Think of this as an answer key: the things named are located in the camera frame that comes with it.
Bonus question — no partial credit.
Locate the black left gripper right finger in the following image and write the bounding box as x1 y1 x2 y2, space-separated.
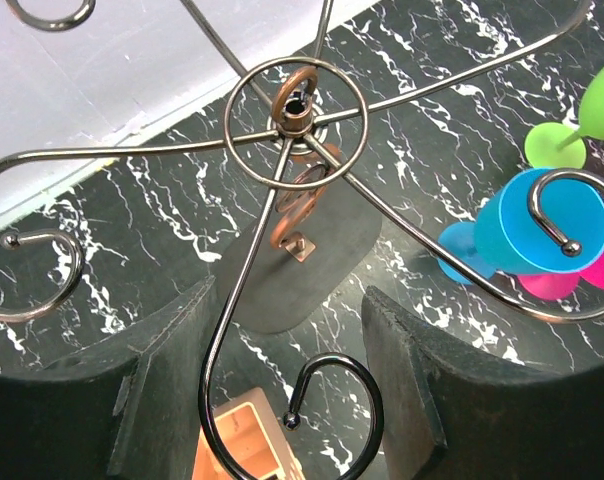
361 287 604 479

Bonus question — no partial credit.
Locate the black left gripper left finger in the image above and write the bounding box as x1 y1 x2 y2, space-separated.
0 278 217 479

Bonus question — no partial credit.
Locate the blue plastic wine glass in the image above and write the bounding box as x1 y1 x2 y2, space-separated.
438 168 604 279

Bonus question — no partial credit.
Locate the magenta plastic wine glass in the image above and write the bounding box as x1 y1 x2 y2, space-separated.
517 251 604 300

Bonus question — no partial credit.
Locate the metal wine glass rack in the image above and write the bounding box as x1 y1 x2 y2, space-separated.
0 0 604 480

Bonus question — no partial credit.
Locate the green plastic wine glass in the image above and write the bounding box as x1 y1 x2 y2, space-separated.
524 67 604 169

